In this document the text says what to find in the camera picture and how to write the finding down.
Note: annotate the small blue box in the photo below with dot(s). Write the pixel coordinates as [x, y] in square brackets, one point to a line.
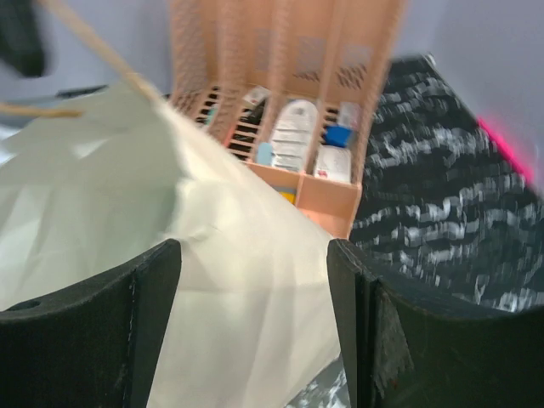
[338, 136]

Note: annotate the brown paper bag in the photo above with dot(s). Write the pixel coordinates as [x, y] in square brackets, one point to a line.
[99, 180]

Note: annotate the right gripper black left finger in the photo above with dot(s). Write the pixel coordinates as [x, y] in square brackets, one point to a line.
[95, 343]

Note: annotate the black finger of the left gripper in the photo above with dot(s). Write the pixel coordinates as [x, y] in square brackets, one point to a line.
[21, 44]

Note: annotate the pink compartment tray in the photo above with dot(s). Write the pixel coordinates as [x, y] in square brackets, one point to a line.
[330, 204]

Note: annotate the yellow orange small item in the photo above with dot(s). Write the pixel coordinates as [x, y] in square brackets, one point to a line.
[291, 197]

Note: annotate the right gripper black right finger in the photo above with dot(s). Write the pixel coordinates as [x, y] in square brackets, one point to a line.
[405, 344]

